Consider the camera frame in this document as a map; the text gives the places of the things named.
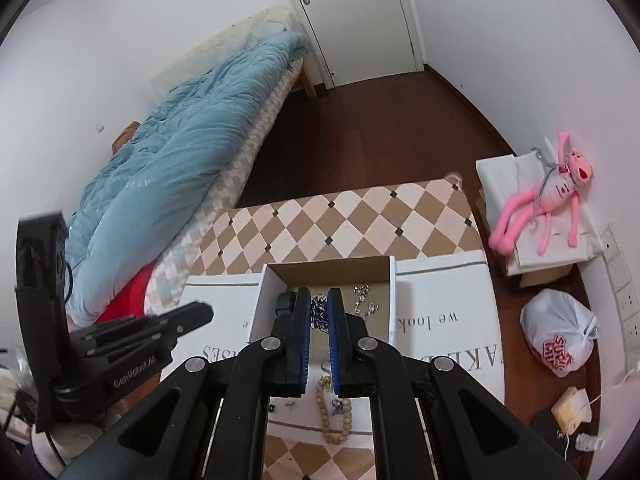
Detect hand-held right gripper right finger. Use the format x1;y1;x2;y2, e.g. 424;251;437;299
327;287;583;480

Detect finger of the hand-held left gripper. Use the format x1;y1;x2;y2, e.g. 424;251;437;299
70;301;216;362

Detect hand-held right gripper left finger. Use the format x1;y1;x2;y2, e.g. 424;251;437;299
60;287;312;480

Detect silver chain necklace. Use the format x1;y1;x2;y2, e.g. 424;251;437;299
310;292;332;332

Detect white cardboard box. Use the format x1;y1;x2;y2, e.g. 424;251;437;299
245;256;399;347

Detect silver earrings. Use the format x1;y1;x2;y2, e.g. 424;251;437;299
350;284;382;319

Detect red cloth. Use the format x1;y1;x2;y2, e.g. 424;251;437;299
96;265;154;324

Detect white printed flat carton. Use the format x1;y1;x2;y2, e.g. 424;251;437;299
160;255;507;442

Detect checkered table cover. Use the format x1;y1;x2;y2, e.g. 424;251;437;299
199;176;489;480

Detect white round object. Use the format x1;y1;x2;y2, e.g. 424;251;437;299
31;417;103;472

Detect light blue quilt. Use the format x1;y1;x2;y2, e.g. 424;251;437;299
64;30;309;327

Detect brown wooden headboard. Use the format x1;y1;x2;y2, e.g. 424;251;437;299
110;121;142;154

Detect bed with checkered sheet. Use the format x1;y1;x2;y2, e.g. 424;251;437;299
144;57;319;317

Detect white plastic bag red print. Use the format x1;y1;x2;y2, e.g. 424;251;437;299
520;288;600;379

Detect yellowish crumpled packet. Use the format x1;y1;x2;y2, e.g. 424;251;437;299
551;387;594;436

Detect pink plush toy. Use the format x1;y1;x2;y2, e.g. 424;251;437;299
488;131;597;257

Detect white charger plug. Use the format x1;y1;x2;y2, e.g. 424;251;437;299
575;432;606;454

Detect white door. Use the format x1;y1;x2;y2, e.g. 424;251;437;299
279;0;427;91

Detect beige beaded bracelet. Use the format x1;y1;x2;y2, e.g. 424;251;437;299
314;376;354;445

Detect white wall socket panel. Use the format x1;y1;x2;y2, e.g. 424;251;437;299
602;224;640;343

